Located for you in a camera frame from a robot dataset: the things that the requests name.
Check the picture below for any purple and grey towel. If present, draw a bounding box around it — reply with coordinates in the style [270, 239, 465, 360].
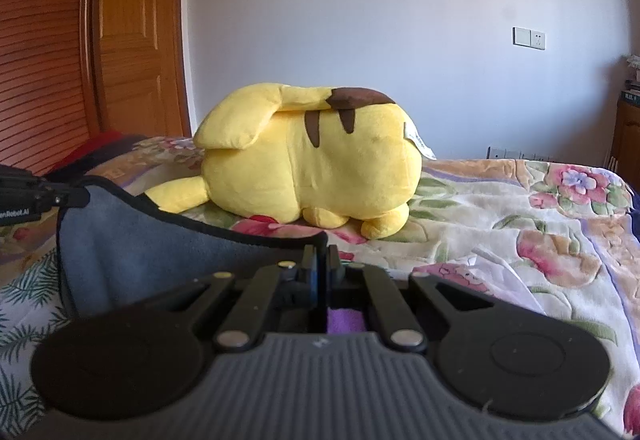
[56, 177, 328, 321]

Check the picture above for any wooden room door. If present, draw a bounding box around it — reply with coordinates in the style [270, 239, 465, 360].
[91, 0, 191, 137]

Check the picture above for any dark red blanket edge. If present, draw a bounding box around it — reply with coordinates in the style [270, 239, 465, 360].
[43, 130, 146, 183]

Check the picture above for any louvered wooden wardrobe door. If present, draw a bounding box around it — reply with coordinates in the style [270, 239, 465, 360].
[1, 0, 101, 174]

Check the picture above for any purple tissue pack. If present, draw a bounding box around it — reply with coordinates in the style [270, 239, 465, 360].
[412, 247, 546, 316]

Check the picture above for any yellow Pikachu plush toy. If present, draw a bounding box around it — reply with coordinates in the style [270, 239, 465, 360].
[145, 82, 435, 240]

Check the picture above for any wooden side cabinet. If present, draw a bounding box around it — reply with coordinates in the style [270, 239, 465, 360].
[610, 94, 640, 191]

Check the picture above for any stack of folded clothes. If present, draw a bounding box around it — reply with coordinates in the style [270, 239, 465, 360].
[620, 54, 640, 106]

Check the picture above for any white wall switch socket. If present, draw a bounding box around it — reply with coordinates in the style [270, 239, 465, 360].
[512, 27, 547, 50]

